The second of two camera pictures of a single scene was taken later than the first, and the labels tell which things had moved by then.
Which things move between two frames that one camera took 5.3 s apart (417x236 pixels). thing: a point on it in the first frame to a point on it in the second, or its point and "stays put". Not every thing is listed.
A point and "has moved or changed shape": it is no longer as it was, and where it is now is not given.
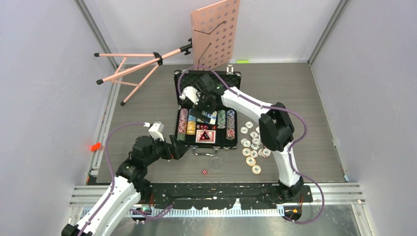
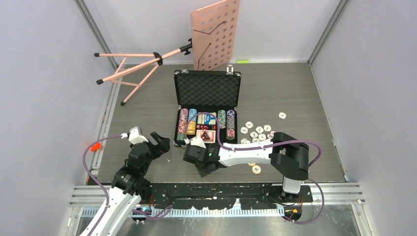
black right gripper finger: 210,107 to 205,168
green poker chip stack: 181,136 stays put
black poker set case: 206,121 stays put
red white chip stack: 183,120 stays put
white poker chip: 249,124 has moved or changed shape
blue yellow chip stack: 191,129 stays put
